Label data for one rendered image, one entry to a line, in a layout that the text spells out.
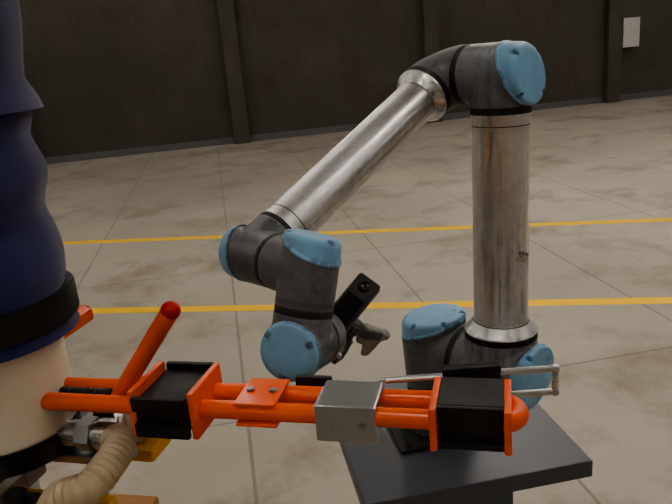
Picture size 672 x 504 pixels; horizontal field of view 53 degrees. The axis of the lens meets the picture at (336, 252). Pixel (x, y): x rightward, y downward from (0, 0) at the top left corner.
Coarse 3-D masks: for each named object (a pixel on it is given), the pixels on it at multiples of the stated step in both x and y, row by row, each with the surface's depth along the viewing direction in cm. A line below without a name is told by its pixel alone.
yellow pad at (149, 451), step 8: (104, 416) 96; (112, 416) 97; (144, 440) 94; (152, 440) 94; (160, 440) 94; (168, 440) 96; (144, 448) 92; (152, 448) 92; (160, 448) 93; (136, 456) 92; (144, 456) 92; (152, 456) 92
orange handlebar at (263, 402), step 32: (64, 384) 87; (96, 384) 86; (224, 384) 82; (256, 384) 80; (224, 416) 77; (256, 416) 76; (288, 416) 75; (384, 416) 73; (416, 416) 72; (512, 416) 70
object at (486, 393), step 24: (456, 384) 74; (480, 384) 74; (504, 384) 73; (432, 408) 70; (456, 408) 69; (480, 408) 69; (504, 408) 69; (432, 432) 70; (456, 432) 71; (480, 432) 70; (504, 432) 68
